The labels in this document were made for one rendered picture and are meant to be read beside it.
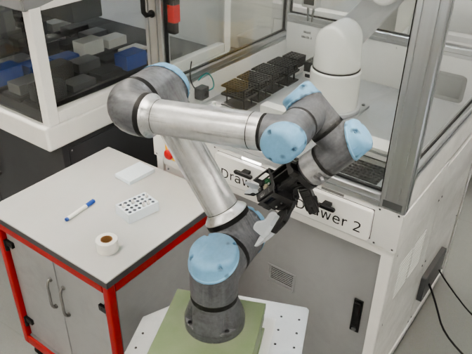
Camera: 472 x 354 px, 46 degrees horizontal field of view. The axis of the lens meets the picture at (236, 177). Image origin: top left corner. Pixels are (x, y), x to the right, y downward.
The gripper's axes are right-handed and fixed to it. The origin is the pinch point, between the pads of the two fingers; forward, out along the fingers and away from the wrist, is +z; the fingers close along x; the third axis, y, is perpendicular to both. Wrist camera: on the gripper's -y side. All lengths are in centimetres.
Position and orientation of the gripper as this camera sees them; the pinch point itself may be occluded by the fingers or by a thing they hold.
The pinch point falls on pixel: (251, 220)
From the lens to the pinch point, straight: 131.7
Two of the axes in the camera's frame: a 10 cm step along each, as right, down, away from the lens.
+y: -7.2, -3.4, -6.0
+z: -6.7, 5.3, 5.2
